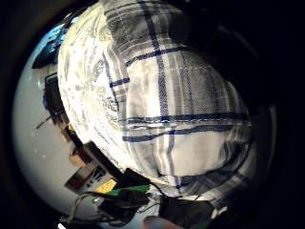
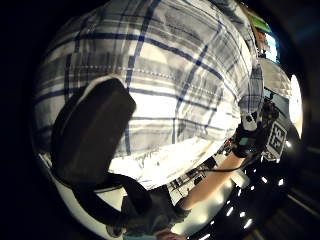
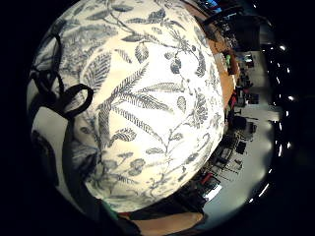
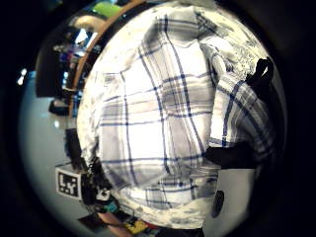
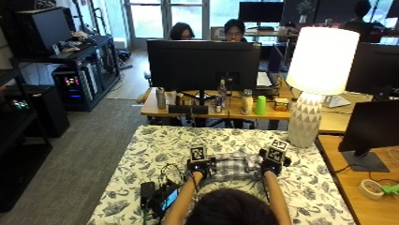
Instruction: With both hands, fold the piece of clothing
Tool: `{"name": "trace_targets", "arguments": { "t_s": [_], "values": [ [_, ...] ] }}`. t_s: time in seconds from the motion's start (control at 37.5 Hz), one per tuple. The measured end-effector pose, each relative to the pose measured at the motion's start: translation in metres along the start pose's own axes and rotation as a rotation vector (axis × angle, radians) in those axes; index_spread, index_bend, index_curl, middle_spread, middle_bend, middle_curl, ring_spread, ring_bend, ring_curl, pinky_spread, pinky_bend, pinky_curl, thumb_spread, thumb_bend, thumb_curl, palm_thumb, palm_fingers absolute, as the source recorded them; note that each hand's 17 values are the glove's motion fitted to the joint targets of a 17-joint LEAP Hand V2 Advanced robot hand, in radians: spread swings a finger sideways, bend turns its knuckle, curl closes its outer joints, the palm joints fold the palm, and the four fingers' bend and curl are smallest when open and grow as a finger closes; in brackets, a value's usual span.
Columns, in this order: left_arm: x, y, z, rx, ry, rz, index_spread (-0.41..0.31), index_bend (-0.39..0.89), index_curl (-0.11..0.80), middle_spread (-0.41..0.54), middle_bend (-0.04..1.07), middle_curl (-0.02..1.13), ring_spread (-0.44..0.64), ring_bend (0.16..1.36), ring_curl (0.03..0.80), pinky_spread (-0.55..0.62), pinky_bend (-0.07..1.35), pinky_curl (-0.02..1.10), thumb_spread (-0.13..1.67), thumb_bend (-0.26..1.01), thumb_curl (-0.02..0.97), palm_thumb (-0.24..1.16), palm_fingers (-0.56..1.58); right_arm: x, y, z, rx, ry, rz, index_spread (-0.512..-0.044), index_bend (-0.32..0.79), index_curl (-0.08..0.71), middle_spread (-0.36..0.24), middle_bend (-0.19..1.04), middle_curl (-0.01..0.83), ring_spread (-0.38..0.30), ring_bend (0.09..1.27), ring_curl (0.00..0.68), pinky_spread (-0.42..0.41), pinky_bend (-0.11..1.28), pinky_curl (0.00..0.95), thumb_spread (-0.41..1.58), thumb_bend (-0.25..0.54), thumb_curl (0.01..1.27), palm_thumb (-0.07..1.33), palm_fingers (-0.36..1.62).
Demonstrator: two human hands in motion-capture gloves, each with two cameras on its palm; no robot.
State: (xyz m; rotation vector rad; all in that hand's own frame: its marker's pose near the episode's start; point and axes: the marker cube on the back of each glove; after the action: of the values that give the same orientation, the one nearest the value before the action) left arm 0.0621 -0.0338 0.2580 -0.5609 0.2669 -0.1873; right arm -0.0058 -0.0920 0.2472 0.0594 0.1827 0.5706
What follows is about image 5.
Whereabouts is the floral white tablecloth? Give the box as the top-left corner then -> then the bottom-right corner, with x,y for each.
86,125 -> 356,225

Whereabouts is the white marker cube on right glove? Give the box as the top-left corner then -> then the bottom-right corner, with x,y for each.
266,138 -> 290,163

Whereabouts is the green plastic toy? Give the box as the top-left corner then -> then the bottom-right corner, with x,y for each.
380,183 -> 399,197

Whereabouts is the wooden side desk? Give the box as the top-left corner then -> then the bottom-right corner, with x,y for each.
315,134 -> 399,225

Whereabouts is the white bottle with grey cap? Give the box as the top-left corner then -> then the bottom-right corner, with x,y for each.
241,88 -> 254,116

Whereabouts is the yellow small box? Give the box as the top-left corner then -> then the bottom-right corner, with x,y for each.
273,97 -> 290,113

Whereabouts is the black monitor beside lamp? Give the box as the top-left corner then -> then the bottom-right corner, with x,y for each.
346,41 -> 399,98

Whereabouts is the large black monitor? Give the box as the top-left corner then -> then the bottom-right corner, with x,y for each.
146,39 -> 262,106

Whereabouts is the roll of beige tape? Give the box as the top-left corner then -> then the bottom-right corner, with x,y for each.
358,178 -> 386,201

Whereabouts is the black monitor with square foot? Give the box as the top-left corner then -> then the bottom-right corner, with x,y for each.
336,98 -> 399,173

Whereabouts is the white marker cube on glove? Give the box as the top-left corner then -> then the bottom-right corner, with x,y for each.
266,138 -> 290,163
189,143 -> 209,162

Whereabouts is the computer tower with coloured lights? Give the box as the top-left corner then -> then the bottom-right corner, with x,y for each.
50,64 -> 100,107

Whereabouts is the clear water bottle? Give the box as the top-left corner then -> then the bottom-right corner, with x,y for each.
217,79 -> 229,107

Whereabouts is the white lamp shade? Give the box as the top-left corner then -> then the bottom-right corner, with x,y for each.
286,26 -> 362,96

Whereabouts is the small slim can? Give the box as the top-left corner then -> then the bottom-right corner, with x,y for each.
213,96 -> 223,113

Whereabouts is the silver laptop stand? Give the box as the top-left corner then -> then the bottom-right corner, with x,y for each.
323,94 -> 352,109

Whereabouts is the grey plaid cloth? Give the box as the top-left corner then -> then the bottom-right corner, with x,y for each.
213,153 -> 265,182

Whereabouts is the black metal shelf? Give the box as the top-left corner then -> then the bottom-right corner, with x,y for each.
9,35 -> 122,113

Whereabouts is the white marker cube on left glove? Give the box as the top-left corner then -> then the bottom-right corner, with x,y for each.
189,143 -> 209,162

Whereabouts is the black computer tower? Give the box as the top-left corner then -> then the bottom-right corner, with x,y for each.
3,83 -> 70,139

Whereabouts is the black flat box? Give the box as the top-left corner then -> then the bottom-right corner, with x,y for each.
190,105 -> 210,115
168,104 -> 191,114

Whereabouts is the person's right hand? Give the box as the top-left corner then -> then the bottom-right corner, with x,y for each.
258,148 -> 293,176

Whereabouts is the person's left hand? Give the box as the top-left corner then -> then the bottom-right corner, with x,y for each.
186,157 -> 218,180

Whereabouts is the black coiled cable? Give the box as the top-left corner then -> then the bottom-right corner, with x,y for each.
158,162 -> 187,188

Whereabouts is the black background monitor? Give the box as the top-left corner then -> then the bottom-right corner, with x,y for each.
238,1 -> 286,23

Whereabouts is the black equipment case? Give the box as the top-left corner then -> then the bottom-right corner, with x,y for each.
13,7 -> 77,58

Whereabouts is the white patterned lamp base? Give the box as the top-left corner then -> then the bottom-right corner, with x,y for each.
287,91 -> 324,149

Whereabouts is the black device with screen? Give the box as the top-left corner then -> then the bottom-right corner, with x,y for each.
148,185 -> 182,219

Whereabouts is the green plastic cup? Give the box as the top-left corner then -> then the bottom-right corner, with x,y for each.
253,95 -> 269,116

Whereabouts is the black power bank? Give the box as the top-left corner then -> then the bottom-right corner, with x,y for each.
140,181 -> 156,210

